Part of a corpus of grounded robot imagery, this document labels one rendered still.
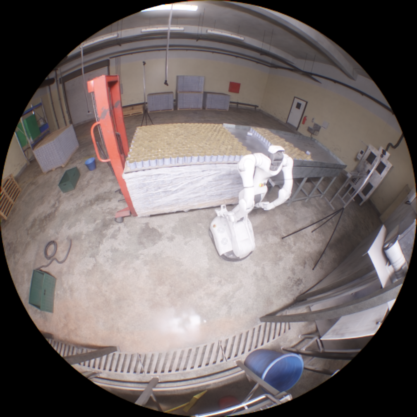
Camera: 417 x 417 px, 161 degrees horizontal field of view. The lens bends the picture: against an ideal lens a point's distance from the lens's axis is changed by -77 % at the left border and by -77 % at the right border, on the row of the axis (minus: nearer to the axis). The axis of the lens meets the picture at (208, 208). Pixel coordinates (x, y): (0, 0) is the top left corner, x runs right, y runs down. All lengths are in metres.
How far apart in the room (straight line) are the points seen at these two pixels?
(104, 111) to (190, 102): 7.57
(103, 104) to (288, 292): 3.16
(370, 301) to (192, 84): 9.11
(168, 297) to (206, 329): 0.60
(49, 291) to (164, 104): 8.67
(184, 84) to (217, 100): 2.15
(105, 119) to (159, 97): 7.14
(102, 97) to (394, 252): 2.40
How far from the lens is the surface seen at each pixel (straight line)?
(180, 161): 1.46
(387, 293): 0.91
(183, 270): 2.00
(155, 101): 8.74
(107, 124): 1.70
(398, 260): 1.07
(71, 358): 1.56
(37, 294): 3.21
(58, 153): 5.62
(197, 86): 8.90
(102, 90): 1.65
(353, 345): 2.34
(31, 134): 9.30
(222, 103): 9.48
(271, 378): 2.10
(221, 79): 11.03
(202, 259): 2.06
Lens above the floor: 1.93
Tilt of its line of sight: 50 degrees down
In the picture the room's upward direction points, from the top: 9 degrees clockwise
